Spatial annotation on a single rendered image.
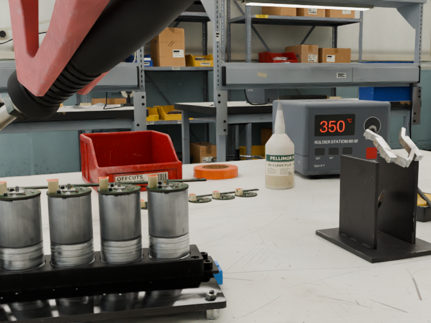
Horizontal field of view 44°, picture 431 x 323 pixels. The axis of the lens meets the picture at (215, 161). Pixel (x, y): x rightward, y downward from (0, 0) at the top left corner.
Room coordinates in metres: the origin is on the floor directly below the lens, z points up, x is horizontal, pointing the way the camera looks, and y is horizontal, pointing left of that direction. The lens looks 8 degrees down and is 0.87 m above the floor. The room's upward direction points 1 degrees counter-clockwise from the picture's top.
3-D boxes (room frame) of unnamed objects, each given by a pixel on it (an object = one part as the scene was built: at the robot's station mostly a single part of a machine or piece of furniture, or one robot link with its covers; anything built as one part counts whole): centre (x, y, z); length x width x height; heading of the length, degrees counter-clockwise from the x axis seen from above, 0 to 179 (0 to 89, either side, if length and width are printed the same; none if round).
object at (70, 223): (0.30, 0.08, 0.79); 0.02 x 0.02 x 0.05
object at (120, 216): (0.30, 0.06, 0.79); 0.02 x 0.02 x 0.05
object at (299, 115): (0.73, -0.15, 0.80); 0.15 x 0.12 x 0.10; 9
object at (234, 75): (3.06, -0.64, 0.90); 1.30 x 0.06 x 0.12; 112
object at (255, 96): (3.08, -0.27, 0.80); 0.15 x 0.12 x 0.10; 41
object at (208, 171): (0.70, 0.00, 0.76); 0.06 x 0.06 x 0.01
